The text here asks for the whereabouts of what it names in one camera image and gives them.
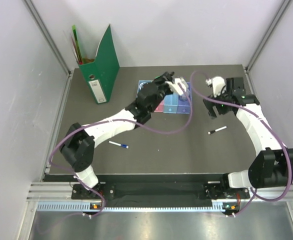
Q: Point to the black white pen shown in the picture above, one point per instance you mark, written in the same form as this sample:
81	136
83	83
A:
216	130

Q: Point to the grey slotted cable duct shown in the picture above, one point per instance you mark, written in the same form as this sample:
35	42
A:
88	207

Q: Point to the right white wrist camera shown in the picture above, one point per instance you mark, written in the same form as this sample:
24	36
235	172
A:
218	85

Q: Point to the teal blue drawer box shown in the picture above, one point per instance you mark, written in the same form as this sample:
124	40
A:
170	104

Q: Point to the pink drawer box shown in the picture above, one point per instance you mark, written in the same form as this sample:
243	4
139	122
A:
160	107

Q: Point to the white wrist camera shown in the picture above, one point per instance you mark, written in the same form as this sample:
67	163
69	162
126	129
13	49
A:
218	85
178	85

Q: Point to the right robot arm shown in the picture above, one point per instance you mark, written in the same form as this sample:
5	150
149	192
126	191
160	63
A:
273	164

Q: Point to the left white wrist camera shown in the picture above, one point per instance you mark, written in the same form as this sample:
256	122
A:
178	85

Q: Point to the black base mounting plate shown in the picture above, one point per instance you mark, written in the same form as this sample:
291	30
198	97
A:
196	190

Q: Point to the clear round clip container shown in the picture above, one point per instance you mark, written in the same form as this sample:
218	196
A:
182	98

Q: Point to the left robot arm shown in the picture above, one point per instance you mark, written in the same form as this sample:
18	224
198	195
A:
79	149

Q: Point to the round patterned tape roll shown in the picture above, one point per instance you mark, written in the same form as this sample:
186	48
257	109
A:
141	85

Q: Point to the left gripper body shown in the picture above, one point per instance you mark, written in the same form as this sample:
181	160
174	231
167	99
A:
163	89

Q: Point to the purple drawer box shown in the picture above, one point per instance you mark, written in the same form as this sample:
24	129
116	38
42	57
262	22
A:
184	107

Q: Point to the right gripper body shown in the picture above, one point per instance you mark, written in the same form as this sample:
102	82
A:
222	108

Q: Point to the light blue drawer box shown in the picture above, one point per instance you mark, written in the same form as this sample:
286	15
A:
143	80

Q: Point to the blue white pen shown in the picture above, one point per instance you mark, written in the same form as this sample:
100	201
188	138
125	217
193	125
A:
118	144

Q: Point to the green lever arch binder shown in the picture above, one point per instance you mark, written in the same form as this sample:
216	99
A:
101	71

